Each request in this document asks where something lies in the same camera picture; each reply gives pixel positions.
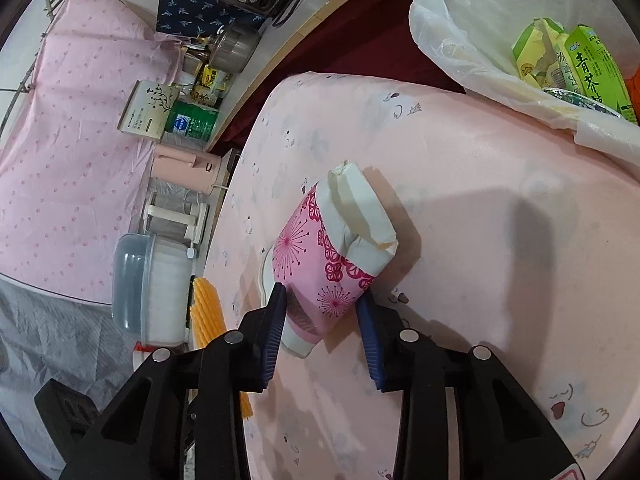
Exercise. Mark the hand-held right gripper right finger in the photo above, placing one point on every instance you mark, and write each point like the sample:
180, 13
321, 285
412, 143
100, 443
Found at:
370, 340

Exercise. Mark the dark red cabinet curtain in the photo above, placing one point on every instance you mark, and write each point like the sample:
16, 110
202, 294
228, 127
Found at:
360, 45

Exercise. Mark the pink electric kettle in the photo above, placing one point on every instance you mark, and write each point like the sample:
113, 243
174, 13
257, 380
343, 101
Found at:
180, 167

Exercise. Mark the pink tablecloth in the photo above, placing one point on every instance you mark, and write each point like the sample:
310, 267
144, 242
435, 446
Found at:
475, 260

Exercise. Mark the orange ribbed plastic object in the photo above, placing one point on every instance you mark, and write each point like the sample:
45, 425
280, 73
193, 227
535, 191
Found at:
207, 310

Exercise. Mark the dark sauce bottle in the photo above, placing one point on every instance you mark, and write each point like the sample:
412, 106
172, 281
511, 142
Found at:
197, 55

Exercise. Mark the pink dotted cloth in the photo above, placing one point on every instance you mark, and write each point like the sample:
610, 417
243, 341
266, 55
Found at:
65, 160

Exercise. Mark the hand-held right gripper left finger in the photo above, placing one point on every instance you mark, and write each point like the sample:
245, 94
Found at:
275, 330

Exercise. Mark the small steel pot with lid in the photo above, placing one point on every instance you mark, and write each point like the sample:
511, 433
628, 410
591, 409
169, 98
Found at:
235, 47

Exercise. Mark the cardboard box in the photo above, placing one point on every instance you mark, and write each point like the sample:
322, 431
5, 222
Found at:
145, 110

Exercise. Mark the green can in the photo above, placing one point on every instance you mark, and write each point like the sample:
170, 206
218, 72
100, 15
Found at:
192, 122

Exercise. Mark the red plastic bag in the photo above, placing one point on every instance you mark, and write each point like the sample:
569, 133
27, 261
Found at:
634, 85

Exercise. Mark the green drink carton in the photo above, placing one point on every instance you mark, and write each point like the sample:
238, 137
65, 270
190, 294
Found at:
595, 65

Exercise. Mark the dark green wrapper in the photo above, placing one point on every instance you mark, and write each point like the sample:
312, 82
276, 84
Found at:
575, 97

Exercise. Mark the grey translucent plastic sheet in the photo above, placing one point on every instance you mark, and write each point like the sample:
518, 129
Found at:
50, 340

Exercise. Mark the bin with white bag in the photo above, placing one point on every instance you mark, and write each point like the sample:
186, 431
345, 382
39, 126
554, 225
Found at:
465, 20

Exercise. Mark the yellow label jar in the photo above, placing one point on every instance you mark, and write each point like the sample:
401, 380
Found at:
212, 85

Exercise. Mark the lidded plastic container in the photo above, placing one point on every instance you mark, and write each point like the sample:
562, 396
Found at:
150, 285

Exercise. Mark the yellow green snack packet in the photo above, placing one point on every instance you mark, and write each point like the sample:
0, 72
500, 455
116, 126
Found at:
537, 45

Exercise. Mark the pink patterned paper cup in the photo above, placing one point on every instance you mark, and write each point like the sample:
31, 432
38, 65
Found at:
310, 260

